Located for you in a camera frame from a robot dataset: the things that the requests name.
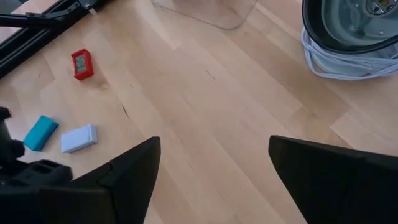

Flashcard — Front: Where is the white cylindrical device black rim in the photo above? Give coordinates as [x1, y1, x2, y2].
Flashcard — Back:
[301, 0, 398, 77]

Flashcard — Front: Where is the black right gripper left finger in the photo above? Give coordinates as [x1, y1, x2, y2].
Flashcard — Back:
[71, 136, 162, 224]

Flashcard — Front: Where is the red digital clock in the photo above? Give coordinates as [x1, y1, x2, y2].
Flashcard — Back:
[70, 48, 95, 81]

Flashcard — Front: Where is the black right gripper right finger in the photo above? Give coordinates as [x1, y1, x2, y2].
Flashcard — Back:
[268, 135, 398, 224]

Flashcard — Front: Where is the white coiled cable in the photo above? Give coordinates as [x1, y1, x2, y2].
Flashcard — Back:
[300, 27, 398, 82]

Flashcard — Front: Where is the black aluminium table frame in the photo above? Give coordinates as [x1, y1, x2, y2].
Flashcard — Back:
[0, 0, 105, 79]

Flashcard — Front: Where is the clear plastic bin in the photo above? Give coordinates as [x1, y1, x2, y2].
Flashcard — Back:
[150, 0, 258, 30]

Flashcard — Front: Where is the teal digital clock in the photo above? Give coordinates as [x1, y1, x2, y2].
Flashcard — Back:
[23, 114, 60, 152]

